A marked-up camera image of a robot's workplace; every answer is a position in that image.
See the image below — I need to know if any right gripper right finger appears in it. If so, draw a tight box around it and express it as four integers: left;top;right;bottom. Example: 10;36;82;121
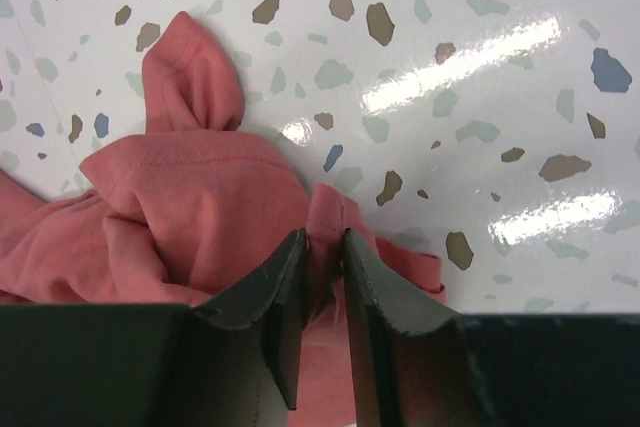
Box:
342;229;488;426

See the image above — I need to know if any salmon pink t shirt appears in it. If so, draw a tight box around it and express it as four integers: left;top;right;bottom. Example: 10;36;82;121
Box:
1;12;445;426

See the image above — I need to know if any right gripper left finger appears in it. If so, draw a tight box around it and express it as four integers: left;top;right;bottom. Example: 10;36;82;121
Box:
195;229;307;410

